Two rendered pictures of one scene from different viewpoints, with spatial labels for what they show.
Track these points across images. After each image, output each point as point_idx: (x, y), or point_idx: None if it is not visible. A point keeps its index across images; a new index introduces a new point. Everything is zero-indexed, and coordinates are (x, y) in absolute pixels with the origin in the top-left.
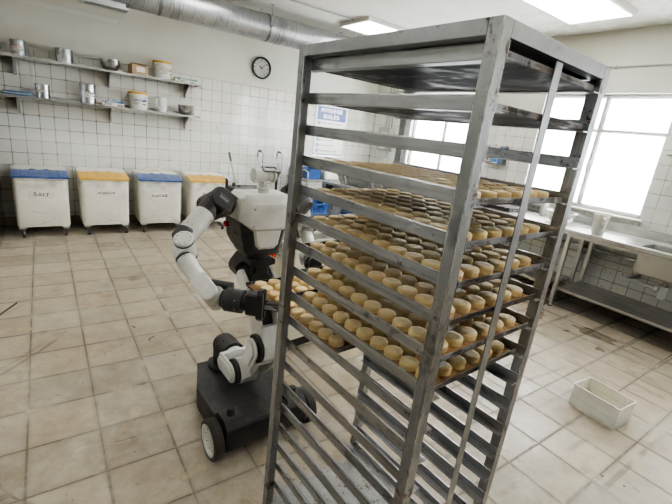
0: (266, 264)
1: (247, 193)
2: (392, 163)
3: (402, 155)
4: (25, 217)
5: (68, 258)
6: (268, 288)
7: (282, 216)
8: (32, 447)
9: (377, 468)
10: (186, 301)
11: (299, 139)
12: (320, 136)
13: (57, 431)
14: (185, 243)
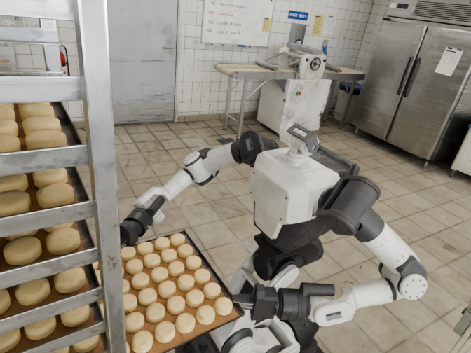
0: (267, 253)
1: (271, 152)
2: (61, 133)
3: (86, 129)
4: (460, 161)
5: (441, 203)
6: (158, 242)
7: (280, 204)
8: (207, 251)
9: None
10: (440, 298)
11: (43, 47)
12: (1, 39)
13: (221, 257)
14: (184, 160)
